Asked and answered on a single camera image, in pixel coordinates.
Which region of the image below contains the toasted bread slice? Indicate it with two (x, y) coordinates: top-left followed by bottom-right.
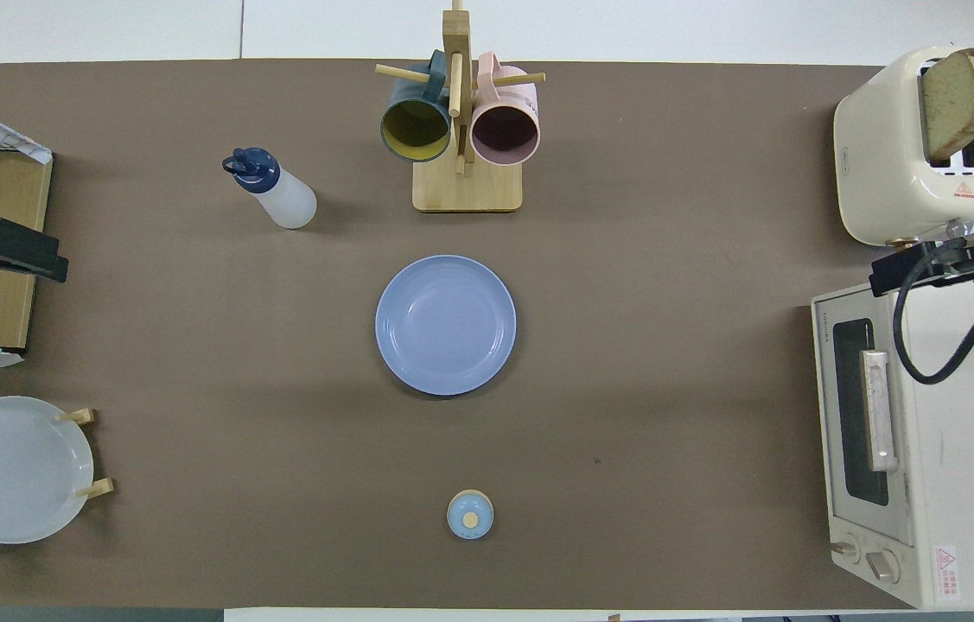
(920, 48), (974, 162)

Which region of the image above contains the translucent squeeze bottle blue cap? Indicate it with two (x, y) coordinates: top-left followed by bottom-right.
(222, 148), (317, 230)

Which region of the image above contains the wooden plate rack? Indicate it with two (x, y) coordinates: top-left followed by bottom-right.
(0, 408), (116, 545)

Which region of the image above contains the pale grey plate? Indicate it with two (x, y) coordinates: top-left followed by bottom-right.
(0, 397), (95, 544)

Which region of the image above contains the blue round plate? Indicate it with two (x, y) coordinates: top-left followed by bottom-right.
(375, 255), (517, 397)

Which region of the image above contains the cream two-slot toaster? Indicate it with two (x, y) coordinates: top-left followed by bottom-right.
(833, 47), (974, 247)

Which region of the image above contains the white toaster oven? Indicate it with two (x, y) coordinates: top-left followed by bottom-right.
(811, 275), (974, 610)

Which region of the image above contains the brown table mat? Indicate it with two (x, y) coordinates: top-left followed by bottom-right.
(0, 59), (974, 610)

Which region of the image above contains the dark teal mug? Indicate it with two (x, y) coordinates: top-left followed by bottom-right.
(379, 49), (453, 163)

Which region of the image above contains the pink mug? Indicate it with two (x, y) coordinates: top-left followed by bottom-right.
(470, 52), (541, 168)

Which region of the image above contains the wooden mug tree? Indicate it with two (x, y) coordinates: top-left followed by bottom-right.
(375, 0), (546, 213)

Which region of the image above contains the small blue dome bell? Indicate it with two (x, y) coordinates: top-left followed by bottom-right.
(447, 490), (494, 541)

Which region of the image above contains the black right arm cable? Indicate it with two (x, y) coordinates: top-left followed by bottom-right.
(893, 242), (974, 386)

